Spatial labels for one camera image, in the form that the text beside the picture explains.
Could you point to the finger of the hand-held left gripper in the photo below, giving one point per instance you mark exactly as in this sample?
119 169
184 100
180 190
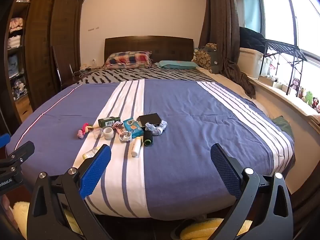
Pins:
3 142
22 151

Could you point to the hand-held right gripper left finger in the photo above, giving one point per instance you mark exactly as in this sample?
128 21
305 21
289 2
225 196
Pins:
96 172

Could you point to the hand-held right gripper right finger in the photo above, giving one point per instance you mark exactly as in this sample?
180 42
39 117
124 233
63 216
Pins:
226 172

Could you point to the white tape roll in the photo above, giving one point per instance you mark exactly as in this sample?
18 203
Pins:
107 135

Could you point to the white plastic bottle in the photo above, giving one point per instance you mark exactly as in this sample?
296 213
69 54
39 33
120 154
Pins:
136 148

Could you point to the blue wet wipes packet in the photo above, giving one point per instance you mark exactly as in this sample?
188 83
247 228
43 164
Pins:
132 128

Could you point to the small yellow liquid bottle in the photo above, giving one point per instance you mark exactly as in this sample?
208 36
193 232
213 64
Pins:
90 153

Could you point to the clear plastic cup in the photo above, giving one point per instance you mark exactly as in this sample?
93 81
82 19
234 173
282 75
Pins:
97 133

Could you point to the pink toy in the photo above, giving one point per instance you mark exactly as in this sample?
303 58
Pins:
83 130

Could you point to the pink striped wrapper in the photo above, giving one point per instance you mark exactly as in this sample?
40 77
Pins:
117 125

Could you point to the green bottle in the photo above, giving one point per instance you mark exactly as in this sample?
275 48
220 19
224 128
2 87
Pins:
107 121

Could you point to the person's right fleece leg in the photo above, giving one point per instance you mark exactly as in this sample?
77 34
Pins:
200 228

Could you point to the black thread roll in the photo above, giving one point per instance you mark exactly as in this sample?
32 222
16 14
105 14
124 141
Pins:
148 137

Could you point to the green cloth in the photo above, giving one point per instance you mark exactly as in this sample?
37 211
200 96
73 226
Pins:
283 127

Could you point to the crumpled blue white wrapper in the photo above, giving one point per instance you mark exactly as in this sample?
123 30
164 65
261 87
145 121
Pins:
157 129

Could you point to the black box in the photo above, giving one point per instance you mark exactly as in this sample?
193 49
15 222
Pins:
150 118

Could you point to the dark chair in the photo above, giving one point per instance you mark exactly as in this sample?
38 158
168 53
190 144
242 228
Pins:
58 75

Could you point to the zebra pattern blanket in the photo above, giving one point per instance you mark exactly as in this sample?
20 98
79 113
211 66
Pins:
140 75

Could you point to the grey cushion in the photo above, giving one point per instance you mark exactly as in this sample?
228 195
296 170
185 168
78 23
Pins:
216 62

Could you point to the dark wooden wardrobe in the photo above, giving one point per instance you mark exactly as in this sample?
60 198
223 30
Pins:
52 42

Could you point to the green frog toy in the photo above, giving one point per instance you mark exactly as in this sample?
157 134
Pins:
308 97

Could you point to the white storage box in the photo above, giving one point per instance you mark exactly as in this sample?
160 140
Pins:
250 62

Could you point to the stuffed monkey toy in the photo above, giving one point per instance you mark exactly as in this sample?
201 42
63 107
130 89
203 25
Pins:
295 83

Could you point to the red stuffed toy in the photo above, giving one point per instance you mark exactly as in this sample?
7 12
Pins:
315 103

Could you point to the plaid pillow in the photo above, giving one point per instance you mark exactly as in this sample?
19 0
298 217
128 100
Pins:
127 58

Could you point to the patterned brown cushion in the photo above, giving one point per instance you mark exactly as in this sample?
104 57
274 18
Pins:
201 56

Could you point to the teal pillow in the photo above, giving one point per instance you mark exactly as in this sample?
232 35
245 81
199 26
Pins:
175 64

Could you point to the black jacket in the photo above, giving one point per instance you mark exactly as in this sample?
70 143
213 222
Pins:
251 38

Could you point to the black drying rack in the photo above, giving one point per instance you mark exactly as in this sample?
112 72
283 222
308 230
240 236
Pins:
285 48

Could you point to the dark wooden headboard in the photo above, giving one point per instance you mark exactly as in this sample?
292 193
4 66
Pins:
150 43

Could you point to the brown curtain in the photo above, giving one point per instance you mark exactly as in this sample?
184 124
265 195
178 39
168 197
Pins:
220 17

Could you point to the window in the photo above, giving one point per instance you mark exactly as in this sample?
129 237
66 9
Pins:
280 12

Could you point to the blue roller blind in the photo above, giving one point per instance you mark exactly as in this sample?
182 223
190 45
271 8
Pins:
251 5

